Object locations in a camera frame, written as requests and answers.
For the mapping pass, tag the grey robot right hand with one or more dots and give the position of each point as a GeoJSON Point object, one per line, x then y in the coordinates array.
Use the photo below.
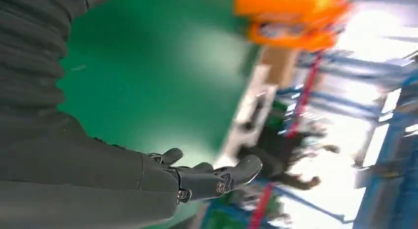
{"type": "Point", "coordinates": [81, 182]}

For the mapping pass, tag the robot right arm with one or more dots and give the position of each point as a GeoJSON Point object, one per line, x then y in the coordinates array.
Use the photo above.
{"type": "Point", "coordinates": [29, 58]}

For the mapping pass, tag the green table mat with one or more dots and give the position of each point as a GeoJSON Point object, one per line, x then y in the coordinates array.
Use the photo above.
{"type": "Point", "coordinates": [147, 74]}

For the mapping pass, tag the green crate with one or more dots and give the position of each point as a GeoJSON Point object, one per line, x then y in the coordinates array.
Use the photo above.
{"type": "Point", "coordinates": [225, 221]}
{"type": "Point", "coordinates": [280, 116]}

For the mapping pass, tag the white table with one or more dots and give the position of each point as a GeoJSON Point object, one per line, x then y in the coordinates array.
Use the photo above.
{"type": "Point", "coordinates": [235, 146]}

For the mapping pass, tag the black handheld controller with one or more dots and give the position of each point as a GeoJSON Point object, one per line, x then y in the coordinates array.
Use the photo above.
{"type": "Point", "coordinates": [253, 118]}

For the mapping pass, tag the person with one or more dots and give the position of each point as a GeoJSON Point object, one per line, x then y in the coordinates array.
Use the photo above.
{"type": "Point", "coordinates": [300, 182]}

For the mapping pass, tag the cardboard box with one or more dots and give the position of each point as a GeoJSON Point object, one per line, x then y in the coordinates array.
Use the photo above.
{"type": "Point", "coordinates": [277, 66]}

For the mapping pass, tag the blue metal rack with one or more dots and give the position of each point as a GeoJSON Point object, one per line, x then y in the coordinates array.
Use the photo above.
{"type": "Point", "coordinates": [401, 155]}

